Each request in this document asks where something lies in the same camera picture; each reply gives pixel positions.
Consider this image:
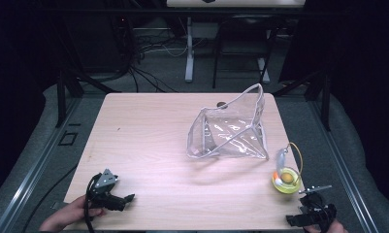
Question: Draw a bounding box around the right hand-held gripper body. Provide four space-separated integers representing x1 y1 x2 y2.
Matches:
298 184 339 232

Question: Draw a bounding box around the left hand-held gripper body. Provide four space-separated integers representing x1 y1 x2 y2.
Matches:
84 168 128 213

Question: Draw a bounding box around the person's right hand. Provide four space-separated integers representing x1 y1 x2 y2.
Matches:
303 218 349 233

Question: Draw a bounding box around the person's left hand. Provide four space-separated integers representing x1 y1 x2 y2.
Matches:
39 194 108 233

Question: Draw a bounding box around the black metal stand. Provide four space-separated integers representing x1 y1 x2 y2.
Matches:
272 69 332 132
54 18 122 128

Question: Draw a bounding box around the clear plastic zipper pouch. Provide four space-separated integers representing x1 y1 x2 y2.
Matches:
185 83 271 161

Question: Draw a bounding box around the white desk leg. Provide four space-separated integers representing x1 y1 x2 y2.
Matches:
257 57 271 84
184 16 195 83

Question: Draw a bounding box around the black chair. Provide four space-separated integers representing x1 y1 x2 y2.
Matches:
211 15 280 89

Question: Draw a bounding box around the metal floor rail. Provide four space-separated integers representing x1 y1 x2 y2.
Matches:
307 96 380 233
0 96 83 233

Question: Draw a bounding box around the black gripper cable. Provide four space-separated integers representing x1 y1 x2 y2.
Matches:
20 164 80 233

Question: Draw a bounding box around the bundle of floor cables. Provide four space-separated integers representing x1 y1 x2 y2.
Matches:
111 16 196 94

